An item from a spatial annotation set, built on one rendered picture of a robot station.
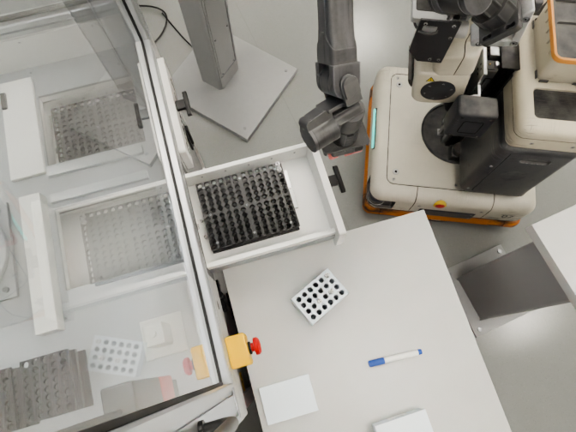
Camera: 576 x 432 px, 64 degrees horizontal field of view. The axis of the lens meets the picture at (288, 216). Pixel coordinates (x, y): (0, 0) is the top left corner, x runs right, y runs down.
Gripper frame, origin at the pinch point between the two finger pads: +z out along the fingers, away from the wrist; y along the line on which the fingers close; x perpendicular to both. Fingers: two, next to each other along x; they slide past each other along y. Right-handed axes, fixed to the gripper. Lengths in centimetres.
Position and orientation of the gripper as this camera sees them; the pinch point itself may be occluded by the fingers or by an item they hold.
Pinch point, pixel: (338, 153)
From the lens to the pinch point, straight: 108.8
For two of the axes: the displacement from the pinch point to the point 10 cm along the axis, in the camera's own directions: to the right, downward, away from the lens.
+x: 2.7, 9.2, -3.0
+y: -9.6, 2.5, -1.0
